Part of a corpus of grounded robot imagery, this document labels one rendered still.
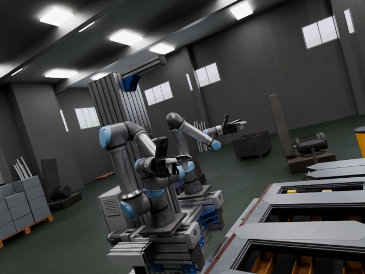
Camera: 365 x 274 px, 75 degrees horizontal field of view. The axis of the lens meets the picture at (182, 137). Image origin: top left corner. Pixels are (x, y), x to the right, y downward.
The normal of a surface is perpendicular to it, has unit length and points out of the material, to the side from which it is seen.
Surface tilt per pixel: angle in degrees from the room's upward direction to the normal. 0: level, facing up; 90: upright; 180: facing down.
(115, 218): 90
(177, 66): 90
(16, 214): 90
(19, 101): 90
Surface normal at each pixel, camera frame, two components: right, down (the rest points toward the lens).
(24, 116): 0.86, -0.22
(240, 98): -0.42, 0.18
